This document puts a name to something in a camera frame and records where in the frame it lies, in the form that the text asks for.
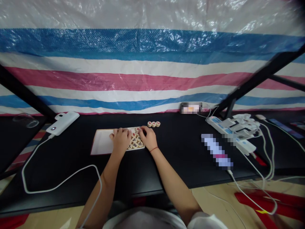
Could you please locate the person's left hand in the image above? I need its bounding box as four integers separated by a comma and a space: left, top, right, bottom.
109, 127, 132, 153

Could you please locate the person's right hand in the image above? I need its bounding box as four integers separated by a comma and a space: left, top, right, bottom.
139, 127, 158, 151

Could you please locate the group of wooden chess pieces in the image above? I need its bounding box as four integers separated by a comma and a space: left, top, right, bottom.
126, 127, 145, 151

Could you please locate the white box with red edge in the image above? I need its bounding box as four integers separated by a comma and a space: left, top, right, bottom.
90, 127, 146, 156

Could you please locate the white power bank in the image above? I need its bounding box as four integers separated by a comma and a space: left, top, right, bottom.
45, 111, 80, 136

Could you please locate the striped plastic tarp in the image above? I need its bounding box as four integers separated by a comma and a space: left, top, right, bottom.
0, 0, 305, 117

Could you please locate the white power strip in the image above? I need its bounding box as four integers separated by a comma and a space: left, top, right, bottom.
206, 116, 257, 156

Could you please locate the person's body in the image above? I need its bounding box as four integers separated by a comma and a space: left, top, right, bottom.
102, 205, 222, 229

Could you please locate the clear glass cup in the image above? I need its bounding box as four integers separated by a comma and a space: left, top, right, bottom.
13, 113, 40, 129

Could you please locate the cluster of white chargers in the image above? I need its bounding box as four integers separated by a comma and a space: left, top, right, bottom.
231, 113, 262, 139

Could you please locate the small red flat object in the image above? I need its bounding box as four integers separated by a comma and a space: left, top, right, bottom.
252, 152, 268, 167

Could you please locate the red cloth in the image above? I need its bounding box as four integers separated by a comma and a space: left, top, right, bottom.
0, 213, 30, 229

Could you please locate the dark blue flat strip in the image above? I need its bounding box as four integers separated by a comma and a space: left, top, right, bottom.
268, 118, 299, 139

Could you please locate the thin white cable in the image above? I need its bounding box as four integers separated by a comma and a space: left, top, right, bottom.
195, 106, 220, 120

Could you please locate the black metal frame bar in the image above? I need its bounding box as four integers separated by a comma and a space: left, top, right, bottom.
216, 45, 305, 118
0, 64, 57, 118

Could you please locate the white power bank cable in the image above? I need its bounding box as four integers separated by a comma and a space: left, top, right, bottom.
21, 134, 103, 229

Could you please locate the white charging cable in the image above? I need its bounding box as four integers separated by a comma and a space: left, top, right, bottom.
227, 169, 279, 215

